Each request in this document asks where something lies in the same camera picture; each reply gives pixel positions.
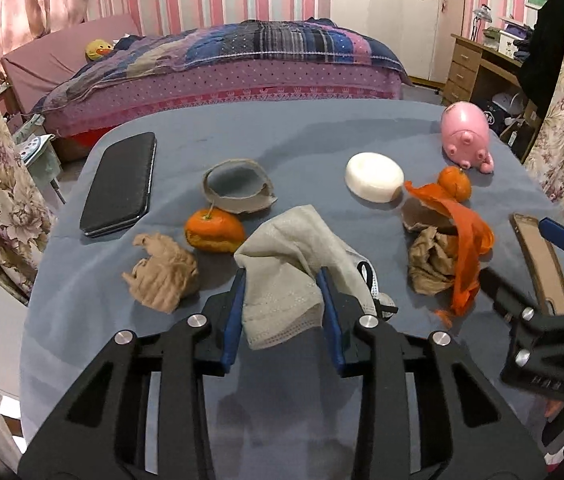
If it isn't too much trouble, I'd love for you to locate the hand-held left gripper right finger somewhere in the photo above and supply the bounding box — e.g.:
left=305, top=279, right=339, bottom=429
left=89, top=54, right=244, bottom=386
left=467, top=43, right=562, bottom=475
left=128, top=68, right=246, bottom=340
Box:
left=316, top=266, right=548, bottom=480

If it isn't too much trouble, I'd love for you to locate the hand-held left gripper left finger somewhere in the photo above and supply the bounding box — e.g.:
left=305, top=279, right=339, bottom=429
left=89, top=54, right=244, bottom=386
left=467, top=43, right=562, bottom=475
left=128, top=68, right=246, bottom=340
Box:
left=18, top=266, right=247, bottom=480

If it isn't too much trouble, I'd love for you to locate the beige lace cloth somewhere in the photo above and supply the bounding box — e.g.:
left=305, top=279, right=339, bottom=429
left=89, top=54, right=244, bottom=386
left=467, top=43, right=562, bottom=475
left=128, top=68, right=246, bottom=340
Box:
left=234, top=205, right=397, bottom=351

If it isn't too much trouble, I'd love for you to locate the torn cardboard ring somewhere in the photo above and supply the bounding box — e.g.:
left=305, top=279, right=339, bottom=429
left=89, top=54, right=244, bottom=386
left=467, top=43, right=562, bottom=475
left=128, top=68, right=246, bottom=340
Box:
left=202, top=159, right=279, bottom=216

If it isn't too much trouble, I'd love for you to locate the brown phone case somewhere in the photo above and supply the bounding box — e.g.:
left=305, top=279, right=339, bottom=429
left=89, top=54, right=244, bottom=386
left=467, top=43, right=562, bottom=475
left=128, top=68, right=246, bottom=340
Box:
left=509, top=213, right=564, bottom=316

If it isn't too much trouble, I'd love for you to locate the crumpled brown paper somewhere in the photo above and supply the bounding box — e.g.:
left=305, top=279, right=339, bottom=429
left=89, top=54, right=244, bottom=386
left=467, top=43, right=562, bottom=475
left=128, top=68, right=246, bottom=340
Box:
left=122, top=232, right=201, bottom=315
left=407, top=226, right=463, bottom=295

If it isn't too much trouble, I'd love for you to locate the squashed tangerine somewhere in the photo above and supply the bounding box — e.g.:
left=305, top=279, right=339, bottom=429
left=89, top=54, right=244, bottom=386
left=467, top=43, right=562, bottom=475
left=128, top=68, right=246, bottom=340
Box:
left=184, top=208, right=246, bottom=254

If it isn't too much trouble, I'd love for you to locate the flat cardboard piece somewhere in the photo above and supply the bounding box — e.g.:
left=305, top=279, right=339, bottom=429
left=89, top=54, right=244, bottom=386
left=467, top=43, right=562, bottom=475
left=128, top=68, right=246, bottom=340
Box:
left=402, top=199, right=458, bottom=233

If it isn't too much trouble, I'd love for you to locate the round tangerine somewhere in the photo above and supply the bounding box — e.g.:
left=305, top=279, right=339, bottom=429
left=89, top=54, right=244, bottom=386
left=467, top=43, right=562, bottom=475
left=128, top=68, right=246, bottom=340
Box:
left=437, top=166, right=473, bottom=203

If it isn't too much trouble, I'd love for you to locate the white fan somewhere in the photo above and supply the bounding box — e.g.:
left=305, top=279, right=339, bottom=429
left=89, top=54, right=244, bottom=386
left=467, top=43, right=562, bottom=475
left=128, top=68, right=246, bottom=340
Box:
left=487, top=92, right=528, bottom=126

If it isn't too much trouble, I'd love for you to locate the black box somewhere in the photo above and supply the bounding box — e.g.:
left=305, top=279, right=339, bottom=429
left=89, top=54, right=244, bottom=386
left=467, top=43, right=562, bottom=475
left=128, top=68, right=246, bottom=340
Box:
left=472, top=105, right=500, bottom=133

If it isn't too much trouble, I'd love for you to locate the pink pig mug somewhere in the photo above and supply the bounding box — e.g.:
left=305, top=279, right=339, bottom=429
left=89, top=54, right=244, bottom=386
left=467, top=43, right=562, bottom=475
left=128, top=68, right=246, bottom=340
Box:
left=441, top=101, right=494, bottom=175

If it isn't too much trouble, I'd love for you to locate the white round block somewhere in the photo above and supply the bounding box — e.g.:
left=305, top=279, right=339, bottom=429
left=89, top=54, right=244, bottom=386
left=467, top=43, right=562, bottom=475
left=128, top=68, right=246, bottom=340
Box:
left=345, top=152, right=405, bottom=204

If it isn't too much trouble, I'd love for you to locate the black phone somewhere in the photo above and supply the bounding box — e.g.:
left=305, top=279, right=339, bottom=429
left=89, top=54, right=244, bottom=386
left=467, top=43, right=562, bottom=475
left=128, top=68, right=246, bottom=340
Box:
left=80, top=132, right=157, bottom=238

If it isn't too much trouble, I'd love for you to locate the grey blue table cloth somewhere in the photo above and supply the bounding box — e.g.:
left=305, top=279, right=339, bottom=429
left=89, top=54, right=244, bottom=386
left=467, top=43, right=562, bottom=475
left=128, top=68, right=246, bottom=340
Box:
left=19, top=99, right=564, bottom=480

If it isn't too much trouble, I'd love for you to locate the black coat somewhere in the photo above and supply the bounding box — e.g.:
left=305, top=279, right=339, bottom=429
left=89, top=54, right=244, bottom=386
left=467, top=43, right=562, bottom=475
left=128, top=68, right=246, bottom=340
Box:
left=517, top=0, right=564, bottom=106

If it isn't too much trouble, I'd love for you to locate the wooden desk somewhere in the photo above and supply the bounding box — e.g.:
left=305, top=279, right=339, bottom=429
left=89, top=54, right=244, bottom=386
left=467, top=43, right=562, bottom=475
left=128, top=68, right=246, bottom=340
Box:
left=443, top=34, right=538, bottom=161

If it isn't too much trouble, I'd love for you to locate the white box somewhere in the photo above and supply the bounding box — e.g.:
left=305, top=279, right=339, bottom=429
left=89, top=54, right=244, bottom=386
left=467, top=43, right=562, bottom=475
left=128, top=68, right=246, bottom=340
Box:
left=484, top=25, right=519, bottom=52

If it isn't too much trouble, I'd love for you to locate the desk lamp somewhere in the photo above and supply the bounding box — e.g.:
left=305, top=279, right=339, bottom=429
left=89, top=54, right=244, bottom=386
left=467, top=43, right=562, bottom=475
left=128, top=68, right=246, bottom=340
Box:
left=471, top=4, right=494, bottom=41

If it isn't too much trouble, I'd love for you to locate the pale green plastic stool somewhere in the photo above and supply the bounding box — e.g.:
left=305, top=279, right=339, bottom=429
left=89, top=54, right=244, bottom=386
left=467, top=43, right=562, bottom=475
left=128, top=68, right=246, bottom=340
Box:
left=14, top=132, right=62, bottom=201

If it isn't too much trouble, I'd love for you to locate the white wardrobe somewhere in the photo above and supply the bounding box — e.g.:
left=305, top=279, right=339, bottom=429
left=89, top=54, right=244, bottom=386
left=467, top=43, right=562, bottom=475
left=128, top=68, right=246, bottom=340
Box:
left=329, top=0, right=468, bottom=86

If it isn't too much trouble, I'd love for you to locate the patchwork quilt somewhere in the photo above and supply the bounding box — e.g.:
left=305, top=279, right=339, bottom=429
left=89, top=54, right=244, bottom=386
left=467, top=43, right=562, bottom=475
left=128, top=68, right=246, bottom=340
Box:
left=32, top=19, right=405, bottom=116

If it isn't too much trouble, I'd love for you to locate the yellow duck plush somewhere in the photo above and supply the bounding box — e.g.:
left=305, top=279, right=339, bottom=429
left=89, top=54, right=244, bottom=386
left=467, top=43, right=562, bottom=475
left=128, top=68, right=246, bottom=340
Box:
left=85, top=40, right=115, bottom=63

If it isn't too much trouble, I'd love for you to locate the mauve bed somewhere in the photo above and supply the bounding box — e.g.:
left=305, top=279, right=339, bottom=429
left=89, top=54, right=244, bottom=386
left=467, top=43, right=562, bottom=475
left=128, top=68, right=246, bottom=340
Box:
left=0, top=14, right=413, bottom=137

